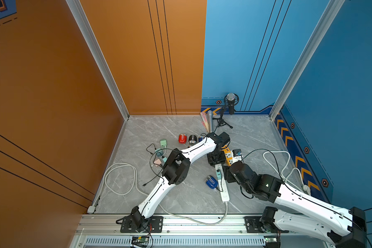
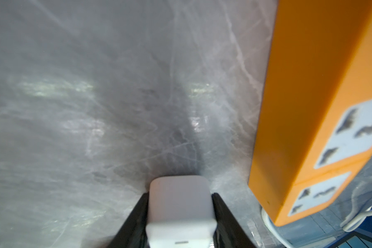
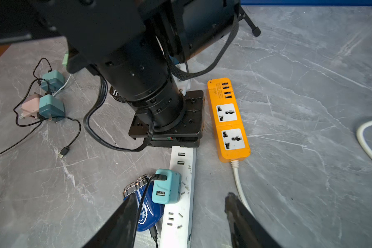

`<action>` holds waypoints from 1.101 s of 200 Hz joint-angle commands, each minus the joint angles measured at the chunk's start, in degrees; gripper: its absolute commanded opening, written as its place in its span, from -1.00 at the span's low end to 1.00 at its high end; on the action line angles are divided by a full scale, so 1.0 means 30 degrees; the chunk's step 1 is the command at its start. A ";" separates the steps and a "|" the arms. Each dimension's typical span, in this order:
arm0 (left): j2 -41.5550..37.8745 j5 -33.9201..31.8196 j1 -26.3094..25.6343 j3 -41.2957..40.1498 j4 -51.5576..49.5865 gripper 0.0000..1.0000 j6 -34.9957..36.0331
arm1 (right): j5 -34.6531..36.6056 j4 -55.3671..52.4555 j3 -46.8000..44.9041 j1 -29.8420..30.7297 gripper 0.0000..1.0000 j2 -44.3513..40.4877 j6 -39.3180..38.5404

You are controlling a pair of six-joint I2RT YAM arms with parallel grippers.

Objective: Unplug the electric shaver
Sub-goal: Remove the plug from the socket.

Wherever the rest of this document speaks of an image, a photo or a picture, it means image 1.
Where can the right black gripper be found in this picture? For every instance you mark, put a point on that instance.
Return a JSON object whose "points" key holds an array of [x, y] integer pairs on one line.
{"points": [[227, 173]]}

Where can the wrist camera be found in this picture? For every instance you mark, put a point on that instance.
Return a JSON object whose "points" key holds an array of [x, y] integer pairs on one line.
{"points": [[237, 155], [224, 139]]}

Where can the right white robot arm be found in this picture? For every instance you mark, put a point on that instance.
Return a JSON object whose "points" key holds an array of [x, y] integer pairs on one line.
{"points": [[340, 227]]}

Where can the white power strip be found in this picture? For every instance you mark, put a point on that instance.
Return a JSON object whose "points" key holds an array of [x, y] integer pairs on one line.
{"points": [[222, 185]]}

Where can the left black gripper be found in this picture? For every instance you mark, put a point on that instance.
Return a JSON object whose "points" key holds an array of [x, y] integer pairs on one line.
{"points": [[222, 160]]}

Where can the black microphone on tripod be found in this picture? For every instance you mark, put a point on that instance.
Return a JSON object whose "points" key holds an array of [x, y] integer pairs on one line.
{"points": [[230, 101]]}

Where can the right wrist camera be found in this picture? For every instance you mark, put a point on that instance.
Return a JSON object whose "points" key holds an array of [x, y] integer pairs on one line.
{"points": [[237, 155]]}

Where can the teal USB charger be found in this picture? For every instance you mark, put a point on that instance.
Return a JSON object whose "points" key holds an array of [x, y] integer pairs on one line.
{"points": [[159, 152]]}

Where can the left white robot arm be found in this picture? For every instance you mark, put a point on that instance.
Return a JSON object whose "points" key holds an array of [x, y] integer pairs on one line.
{"points": [[174, 172]]}

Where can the green USB charger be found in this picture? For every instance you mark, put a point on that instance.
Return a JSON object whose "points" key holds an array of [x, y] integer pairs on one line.
{"points": [[163, 143]]}

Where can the yellow power strip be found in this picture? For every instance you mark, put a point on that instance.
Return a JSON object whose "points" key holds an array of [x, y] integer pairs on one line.
{"points": [[228, 156]]}

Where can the red electric shaver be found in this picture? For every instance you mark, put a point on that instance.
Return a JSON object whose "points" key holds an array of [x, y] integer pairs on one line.
{"points": [[182, 139]]}

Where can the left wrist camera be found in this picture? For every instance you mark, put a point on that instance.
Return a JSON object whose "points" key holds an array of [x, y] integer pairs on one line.
{"points": [[224, 139]]}

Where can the pink USB charger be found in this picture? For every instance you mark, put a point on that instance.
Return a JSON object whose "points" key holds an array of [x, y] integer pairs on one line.
{"points": [[157, 162]]}

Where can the grey handheld microphone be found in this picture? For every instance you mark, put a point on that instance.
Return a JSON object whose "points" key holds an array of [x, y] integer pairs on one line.
{"points": [[210, 121]]}

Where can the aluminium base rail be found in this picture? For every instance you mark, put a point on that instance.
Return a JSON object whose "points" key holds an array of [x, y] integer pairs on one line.
{"points": [[234, 230]]}

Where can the black electric shaver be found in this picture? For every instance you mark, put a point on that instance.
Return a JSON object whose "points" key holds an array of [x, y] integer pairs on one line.
{"points": [[192, 140]]}

